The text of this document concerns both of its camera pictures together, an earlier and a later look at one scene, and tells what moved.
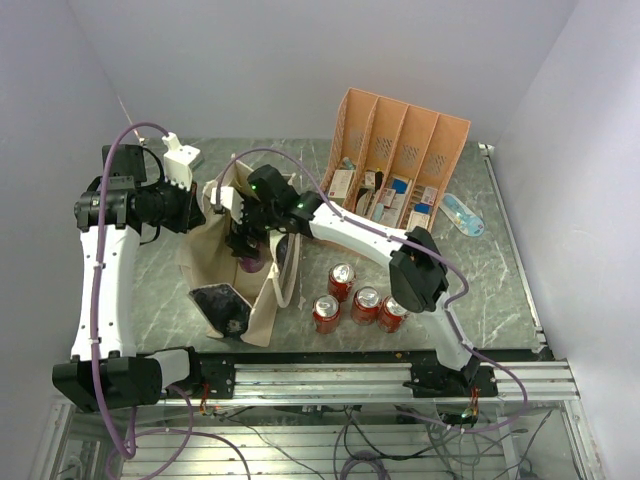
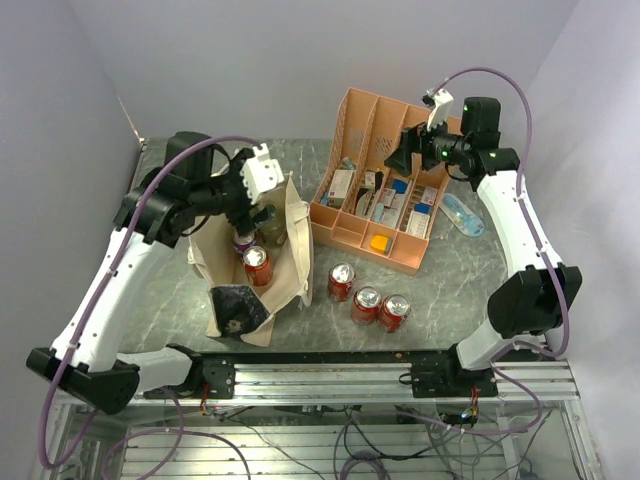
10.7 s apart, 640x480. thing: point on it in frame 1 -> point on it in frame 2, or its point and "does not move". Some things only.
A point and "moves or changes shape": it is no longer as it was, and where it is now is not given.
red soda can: x=390 y=315 does not move
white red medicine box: x=339 y=185 does not move
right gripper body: x=257 y=219 -> x=434 y=145
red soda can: x=325 y=310 -> x=258 y=266
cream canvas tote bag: x=208 y=260 moves or changes shape
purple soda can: x=253 y=264 moves or changes shape
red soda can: x=364 y=308 does not move
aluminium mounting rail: x=203 y=384 does not move
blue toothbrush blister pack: x=470 y=224 does not move
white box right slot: x=417 y=219 does not move
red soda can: x=340 y=281 does not move
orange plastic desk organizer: x=391 y=162 does not move
